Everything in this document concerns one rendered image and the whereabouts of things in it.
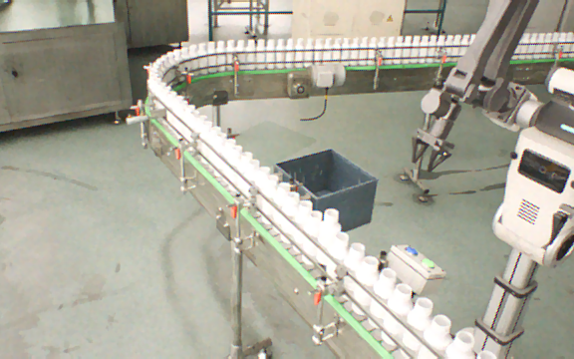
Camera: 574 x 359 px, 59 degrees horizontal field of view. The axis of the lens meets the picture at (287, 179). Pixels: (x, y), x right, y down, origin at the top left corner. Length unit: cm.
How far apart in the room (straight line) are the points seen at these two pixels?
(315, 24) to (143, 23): 224
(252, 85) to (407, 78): 103
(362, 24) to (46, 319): 425
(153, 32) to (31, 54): 256
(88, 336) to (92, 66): 249
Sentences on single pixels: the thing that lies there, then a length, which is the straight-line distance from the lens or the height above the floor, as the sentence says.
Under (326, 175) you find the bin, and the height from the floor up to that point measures 82.
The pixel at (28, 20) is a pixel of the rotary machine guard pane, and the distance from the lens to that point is 441.
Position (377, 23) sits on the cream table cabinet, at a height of 70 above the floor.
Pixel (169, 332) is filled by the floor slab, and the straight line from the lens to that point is 270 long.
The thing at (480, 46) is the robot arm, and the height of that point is 162.
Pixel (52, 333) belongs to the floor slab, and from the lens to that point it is 283.
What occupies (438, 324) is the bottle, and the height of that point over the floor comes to 114.
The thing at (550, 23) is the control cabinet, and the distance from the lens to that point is 775.
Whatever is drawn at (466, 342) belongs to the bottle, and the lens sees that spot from 120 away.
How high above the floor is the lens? 197
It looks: 31 degrees down
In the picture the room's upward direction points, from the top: 3 degrees clockwise
